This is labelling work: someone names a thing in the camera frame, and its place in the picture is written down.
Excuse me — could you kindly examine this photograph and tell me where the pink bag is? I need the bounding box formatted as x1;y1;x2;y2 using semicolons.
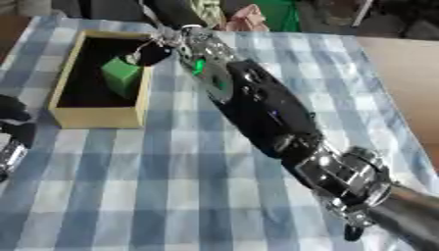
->
224;3;271;33

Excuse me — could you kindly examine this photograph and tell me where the green block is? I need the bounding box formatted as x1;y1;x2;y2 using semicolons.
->
99;56;144;99

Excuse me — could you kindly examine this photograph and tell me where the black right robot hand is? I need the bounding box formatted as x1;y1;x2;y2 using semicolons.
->
122;27;185;67

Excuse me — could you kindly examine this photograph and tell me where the green fabric item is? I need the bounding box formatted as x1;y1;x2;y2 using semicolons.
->
250;0;304;33

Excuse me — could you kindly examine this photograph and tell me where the white rod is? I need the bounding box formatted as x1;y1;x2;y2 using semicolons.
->
350;0;377;27

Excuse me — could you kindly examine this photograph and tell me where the tan cardboard box black inside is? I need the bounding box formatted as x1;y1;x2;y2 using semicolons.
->
46;29;157;129

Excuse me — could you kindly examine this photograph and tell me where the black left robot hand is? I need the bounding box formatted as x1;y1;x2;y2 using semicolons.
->
0;94;38;148

